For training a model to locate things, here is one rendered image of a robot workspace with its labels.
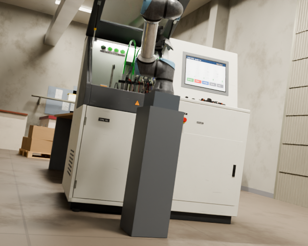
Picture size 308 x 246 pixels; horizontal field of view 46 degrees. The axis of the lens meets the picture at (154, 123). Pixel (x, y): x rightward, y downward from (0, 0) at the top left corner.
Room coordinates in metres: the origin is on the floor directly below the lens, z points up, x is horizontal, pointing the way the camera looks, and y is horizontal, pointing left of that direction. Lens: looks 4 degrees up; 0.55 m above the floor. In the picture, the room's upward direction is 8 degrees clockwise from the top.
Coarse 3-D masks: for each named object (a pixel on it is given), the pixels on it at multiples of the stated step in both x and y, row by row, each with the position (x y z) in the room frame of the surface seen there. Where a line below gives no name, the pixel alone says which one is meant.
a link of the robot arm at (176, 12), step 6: (168, 0) 2.02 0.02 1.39; (174, 0) 2.04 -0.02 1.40; (168, 6) 2.02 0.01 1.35; (174, 6) 2.03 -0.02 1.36; (180, 6) 2.07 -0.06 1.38; (168, 12) 2.04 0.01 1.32; (174, 12) 2.05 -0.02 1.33; (180, 12) 2.09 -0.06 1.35; (168, 18) 2.45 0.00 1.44; (174, 18) 2.16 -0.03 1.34
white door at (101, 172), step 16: (96, 112) 2.72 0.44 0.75; (112, 112) 2.75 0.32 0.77; (128, 112) 2.79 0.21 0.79; (96, 128) 2.72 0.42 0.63; (112, 128) 2.76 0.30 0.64; (128, 128) 2.79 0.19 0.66; (96, 144) 2.73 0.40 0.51; (112, 144) 2.76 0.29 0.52; (128, 144) 2.80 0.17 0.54; (80, 160) 2.70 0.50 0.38; (96, 160) 2.73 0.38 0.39; (112, 160) 2.77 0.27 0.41; (128, 160) 2.80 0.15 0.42; (80, 176) 2.70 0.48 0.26; (96, 176) 2.74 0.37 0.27; (112, 176) 2.77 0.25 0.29; (80, 192) 2.71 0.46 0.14; (96, 192) 2.74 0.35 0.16; (112, 192) 2.78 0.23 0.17
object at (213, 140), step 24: (192, 48) 3.29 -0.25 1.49; (192, 96) 3.19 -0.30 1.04; (216, 96) 3.26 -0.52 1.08; (192, 120) 2.94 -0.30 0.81; (216, 120) 3.00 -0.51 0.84; (240, 120) 3.07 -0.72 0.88; (192, 144) 2.95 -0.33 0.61; (216, 144) 3.01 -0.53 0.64; (240, 144) 3.07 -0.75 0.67; (192, 168) 2.96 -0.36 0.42; (216, 168) 3.02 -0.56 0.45; (240, 168) 3.08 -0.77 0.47; (192, 192) 2.96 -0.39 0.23; (216, 192) 3.02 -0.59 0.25; (192, 216) 3.02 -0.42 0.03; (216, 216) 3.08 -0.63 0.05
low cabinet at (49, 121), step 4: (44, 116) 9.85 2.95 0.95; (48, 116) 8.96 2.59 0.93; (52, 116) 8.99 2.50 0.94; (44, 120) 10.00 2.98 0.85; (48, 120) 9.13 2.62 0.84; (52, 120) 9.05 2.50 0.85; (40, 124) 11.02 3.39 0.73; (44, 124) 9.83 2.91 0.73; (48, 124) 9.03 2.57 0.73; (52, 124) 9.06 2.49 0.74
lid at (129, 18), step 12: (96, 0) 2.89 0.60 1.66; (108, 0) 2.91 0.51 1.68; (120, 0) 2.91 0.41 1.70; (132, 0) 2.92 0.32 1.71; (180, 0) 2.90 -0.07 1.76; (96, 12) 3.00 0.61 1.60; (108, 12) 3.02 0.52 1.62; (120, 12) 3.02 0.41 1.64; (132, 12) 3.02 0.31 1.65; (108, 24) 3.12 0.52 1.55; (120, 24) 3.14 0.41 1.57; (132, 24) 3.14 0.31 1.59; (168, 24) 3.13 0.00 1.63; (96, 36) 3.23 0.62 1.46; (108, 36) 3.24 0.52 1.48; (120, 36) 3.24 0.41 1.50; (132, 36) 3.24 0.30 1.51
